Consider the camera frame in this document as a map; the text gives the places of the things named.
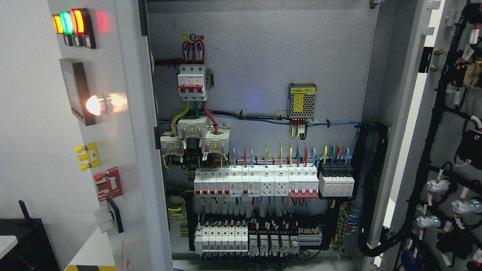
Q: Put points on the white current transformer group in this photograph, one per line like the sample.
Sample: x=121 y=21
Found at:
x=191 y=131

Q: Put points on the black box with antenna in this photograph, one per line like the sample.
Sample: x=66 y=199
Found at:
x=33 y=251

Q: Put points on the white rotary selector switch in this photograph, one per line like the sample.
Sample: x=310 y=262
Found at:
x=109 y=217

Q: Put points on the white socket breaker row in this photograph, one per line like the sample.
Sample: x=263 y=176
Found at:
x=257 y=181

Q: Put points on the yellow indicator lamp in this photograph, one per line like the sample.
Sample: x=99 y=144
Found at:
x=57 y=24

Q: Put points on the red indicator lamp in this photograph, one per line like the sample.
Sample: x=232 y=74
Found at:
x=81 y=21

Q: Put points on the black white surge protector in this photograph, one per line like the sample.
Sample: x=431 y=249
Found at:
x=335 y=180

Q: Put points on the grey cabinet door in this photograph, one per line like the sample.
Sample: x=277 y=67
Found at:
x=429 y=204
x=120 y=67

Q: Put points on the brass ground bar right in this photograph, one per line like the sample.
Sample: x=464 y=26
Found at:
x=342 y=224

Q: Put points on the white red main breaker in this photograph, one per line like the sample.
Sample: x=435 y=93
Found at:
x=192 y=84

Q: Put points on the black digital power meter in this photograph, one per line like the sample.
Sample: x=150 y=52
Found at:
x=77 y=89

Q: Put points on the green indicator lamp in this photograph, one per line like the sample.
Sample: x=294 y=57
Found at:
x=66 y=22

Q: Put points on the white glowing indicator lamp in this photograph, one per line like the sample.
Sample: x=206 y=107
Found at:
x=96 y=105

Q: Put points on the perforated metal power supply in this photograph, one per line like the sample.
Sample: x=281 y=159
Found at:
x=302 y=100

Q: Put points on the red triangle hazard sticker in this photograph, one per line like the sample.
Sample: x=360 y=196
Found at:
x=126 y=261

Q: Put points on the lower relay terminal row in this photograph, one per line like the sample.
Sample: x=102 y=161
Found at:
x=268 y=236

